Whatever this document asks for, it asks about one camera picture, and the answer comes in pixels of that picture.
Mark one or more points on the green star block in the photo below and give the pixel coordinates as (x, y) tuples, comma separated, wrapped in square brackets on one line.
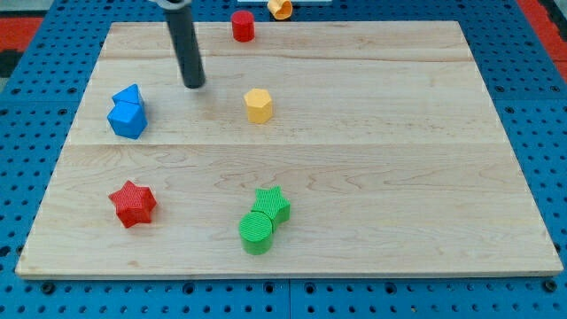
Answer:
[(273, 204)]

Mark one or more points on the red star block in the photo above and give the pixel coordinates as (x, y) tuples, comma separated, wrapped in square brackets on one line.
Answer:
[(133, 204)]

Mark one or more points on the yellow hexagon block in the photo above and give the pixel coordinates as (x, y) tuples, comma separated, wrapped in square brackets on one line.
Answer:
[(259, 105)]

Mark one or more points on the green cylinder block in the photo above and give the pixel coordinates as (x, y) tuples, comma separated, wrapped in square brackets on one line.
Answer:
[(256, 233)]

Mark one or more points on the light wooden board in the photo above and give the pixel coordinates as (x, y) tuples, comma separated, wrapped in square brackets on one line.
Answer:
[(383, 138)]

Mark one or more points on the red cylinder block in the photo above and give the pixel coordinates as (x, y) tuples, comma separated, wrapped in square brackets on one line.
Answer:
[(242, 23)]

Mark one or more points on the orange heart block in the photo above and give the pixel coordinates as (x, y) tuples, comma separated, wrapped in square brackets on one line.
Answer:
[(280, 9)]

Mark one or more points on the blue cube block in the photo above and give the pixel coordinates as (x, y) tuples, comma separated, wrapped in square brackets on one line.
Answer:
[(127, 120)]

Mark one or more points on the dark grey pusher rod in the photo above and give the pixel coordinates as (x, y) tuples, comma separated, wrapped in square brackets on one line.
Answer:
[(180, 24)]

